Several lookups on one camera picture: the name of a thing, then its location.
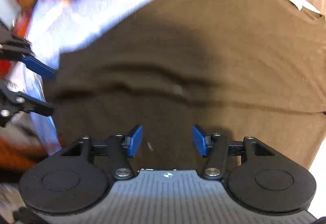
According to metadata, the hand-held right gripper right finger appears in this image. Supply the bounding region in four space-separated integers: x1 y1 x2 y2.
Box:
192 124 277 180

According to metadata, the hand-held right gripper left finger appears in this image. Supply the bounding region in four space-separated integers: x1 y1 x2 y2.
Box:
61 124 143 180

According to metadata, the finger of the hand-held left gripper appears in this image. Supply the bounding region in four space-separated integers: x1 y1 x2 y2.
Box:
0 22 56 81
0 84 54 128

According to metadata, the dark brown sweater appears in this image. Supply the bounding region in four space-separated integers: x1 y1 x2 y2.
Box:
43 0 326 171

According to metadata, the orange container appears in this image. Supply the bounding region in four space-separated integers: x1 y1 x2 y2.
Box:
0 137 49 171

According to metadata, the blue plaid bed sheet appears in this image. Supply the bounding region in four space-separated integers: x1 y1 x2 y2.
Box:
10 0 261 157

